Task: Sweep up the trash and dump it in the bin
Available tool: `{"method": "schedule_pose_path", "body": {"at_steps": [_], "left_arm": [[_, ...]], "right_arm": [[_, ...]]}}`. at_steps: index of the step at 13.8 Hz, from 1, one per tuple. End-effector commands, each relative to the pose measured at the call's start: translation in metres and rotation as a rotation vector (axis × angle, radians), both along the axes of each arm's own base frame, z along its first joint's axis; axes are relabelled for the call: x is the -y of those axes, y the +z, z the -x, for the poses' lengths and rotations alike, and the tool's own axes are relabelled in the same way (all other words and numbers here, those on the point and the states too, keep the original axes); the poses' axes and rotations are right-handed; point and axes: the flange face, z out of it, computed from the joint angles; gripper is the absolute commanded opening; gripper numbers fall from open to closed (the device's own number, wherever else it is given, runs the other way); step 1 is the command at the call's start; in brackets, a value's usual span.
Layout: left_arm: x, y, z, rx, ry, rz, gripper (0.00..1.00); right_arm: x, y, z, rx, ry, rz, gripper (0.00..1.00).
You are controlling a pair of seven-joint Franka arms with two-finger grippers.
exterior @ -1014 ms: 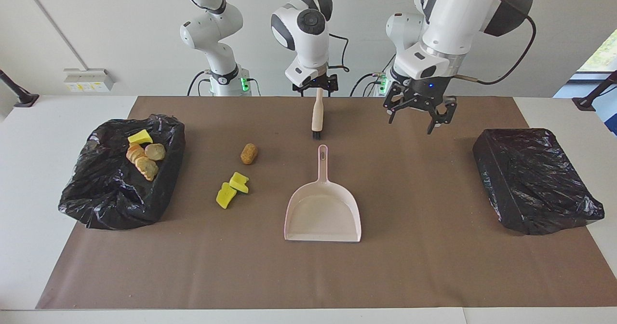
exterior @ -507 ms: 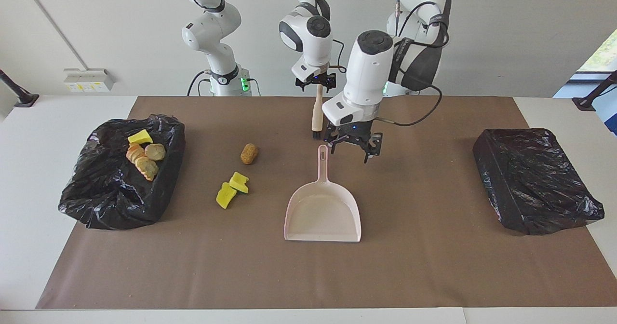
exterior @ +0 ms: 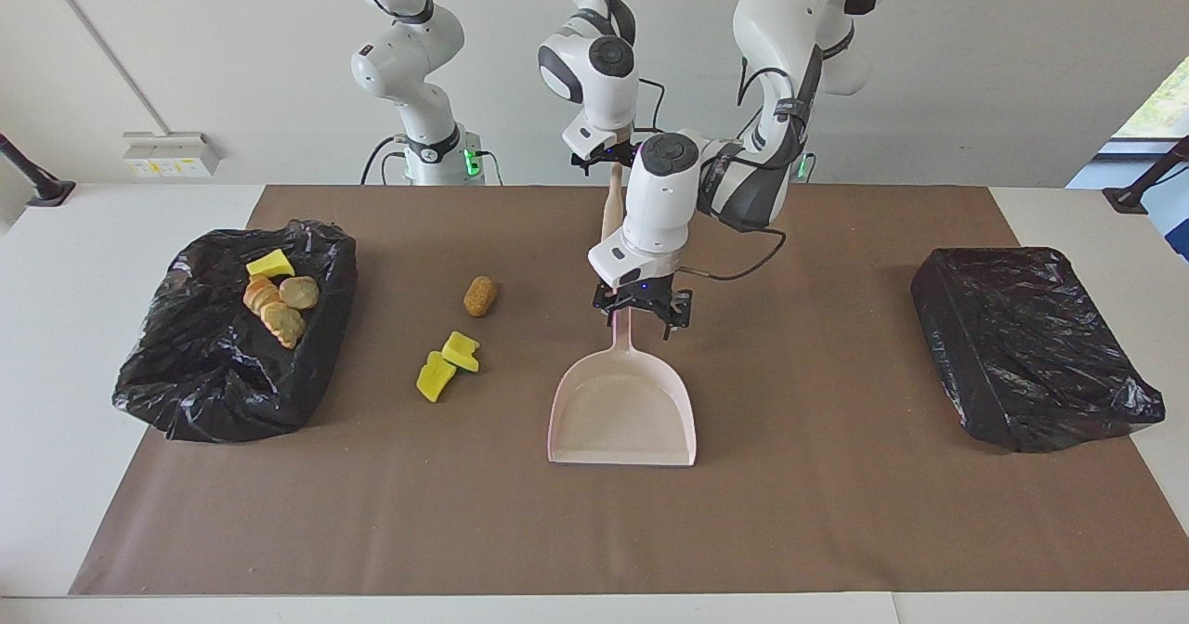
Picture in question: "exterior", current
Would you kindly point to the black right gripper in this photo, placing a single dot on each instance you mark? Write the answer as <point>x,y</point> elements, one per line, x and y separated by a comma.
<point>604,155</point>

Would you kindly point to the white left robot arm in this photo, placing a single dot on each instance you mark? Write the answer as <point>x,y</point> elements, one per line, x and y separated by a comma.
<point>780,11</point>

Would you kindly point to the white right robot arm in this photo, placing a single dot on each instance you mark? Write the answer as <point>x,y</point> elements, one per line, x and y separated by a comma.
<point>409,48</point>

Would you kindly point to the window with green view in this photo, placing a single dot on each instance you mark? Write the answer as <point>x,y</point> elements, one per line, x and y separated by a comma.
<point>1161,104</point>

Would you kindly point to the flat black trash bag bin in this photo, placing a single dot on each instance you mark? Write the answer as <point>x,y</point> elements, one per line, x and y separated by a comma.
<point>1031,345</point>

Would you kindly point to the green and yellow sponge piece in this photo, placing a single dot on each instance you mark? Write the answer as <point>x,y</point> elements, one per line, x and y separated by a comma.
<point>269,264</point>

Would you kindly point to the brown paper table mat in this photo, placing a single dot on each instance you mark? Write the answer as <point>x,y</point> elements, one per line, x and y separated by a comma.
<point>594,531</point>

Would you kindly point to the pink plastic dustpan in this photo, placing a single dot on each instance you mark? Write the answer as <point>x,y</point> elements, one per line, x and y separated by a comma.
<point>622,420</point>

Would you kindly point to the brown cork-like roll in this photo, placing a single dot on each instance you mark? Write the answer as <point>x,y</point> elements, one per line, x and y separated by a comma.
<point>479,296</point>

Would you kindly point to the orange croissant piece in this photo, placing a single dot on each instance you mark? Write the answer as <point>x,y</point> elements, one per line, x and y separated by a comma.
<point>260,294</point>

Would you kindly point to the white wall socket box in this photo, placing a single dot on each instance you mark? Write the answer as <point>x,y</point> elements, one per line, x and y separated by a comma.
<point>172,155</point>

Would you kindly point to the pale bread chunk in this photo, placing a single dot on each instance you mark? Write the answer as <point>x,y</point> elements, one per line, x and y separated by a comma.
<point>283,325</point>
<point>299,292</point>

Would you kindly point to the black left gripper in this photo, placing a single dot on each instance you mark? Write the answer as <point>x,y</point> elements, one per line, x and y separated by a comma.
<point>646,294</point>

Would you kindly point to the black camera stand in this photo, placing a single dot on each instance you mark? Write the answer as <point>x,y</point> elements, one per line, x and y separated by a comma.
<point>1129,199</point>
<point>51,194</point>

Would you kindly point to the open black trash bag bin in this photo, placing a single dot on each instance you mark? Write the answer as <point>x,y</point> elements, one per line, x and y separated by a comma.
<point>186,373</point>

